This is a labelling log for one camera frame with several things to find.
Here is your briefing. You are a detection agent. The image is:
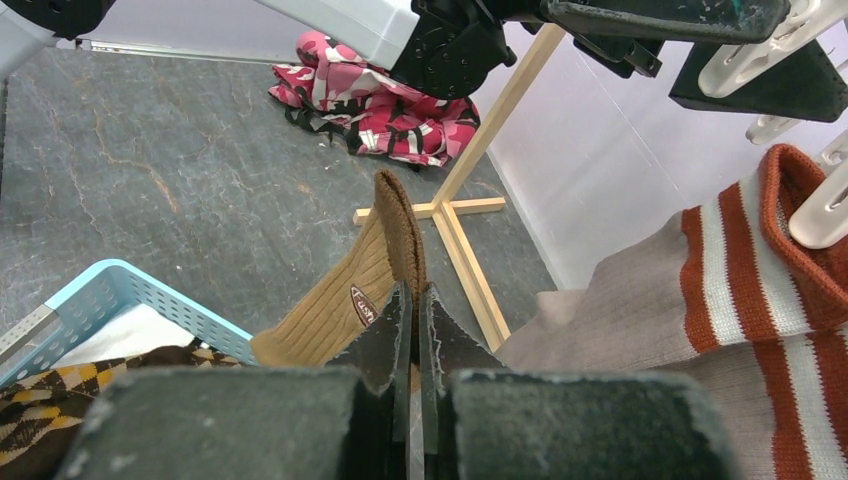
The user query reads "wooden hanger stand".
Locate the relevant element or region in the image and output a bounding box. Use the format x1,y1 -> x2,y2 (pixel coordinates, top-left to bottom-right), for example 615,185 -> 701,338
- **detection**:
352,23 -> 568,354

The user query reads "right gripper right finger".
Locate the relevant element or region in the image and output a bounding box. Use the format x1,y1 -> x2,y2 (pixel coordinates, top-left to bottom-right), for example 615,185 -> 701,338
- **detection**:
419,284 -> 742,479

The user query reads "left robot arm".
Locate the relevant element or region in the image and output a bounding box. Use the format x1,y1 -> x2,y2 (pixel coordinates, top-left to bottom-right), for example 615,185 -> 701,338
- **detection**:
115,1 -> 847,122

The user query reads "beige pink sock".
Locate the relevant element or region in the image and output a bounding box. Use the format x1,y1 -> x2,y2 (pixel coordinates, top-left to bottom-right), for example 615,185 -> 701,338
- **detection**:
648,321 -> 847,479

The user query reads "pink camouflage cloth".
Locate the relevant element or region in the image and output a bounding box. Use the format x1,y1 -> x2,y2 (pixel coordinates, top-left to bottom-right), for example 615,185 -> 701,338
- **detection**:
268,31 -> 481,167

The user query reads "light blue laundry basket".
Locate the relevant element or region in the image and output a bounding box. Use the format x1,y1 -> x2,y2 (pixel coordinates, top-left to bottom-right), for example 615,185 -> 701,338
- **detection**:
1,259 -> 257,386

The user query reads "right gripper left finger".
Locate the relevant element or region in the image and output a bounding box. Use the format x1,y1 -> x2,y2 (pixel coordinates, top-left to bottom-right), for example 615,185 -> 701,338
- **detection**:
59,283 -> 413,479

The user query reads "white hanger clip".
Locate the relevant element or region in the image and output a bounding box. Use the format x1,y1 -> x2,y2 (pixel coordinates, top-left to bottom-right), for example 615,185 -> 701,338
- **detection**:
698,0 -> 847,98
745,115 -> 801,145
788,130 -> 847,249

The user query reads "tan ribbed sock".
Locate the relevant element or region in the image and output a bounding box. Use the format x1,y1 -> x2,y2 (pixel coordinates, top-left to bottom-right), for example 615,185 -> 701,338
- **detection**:
250,169 -> 428,367

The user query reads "red white striped sock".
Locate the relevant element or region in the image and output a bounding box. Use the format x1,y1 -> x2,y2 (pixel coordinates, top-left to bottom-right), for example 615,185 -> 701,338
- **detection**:
498,144 -> 847,370

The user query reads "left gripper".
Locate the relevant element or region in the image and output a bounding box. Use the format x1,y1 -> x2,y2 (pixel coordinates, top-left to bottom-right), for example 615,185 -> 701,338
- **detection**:
540,0 -> 847,123

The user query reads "brown yellow checked sock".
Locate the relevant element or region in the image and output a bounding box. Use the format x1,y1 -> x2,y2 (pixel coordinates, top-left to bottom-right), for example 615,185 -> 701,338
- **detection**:
1,340 -> 244,479

